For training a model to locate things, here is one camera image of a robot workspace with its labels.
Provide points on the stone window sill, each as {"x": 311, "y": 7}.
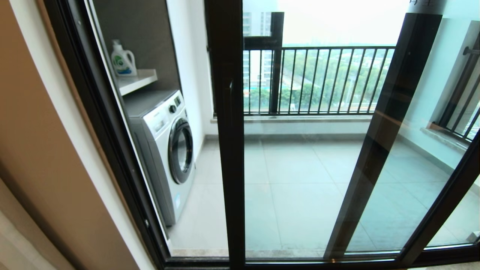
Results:
{"x": 446, "y": 138}
{"x": 300, "y": 118}

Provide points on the white front-load washing machine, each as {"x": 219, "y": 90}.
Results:
{"x": 161, "y": 150}

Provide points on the black balcony railing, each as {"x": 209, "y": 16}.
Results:
{"x": 463, "y": 112}
{"x": 330, "y": 80}

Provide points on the dark framed fixed glass panel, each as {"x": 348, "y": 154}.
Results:
{"x": 360, "y": 187}

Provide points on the white detergent bottle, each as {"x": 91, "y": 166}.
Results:
{"x": 123, "y": 58}

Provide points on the dark cabinet niche panel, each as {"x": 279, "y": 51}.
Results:
{"x": 142, "y": 33}

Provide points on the dark balcony window frame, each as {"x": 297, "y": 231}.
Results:
{"x": 276, "y": 67}

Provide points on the white wall shelf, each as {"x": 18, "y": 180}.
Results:
{"x": 137, "y": 80}

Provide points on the wall mounted metal bar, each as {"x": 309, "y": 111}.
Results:
{"x": 471, "y": 50}

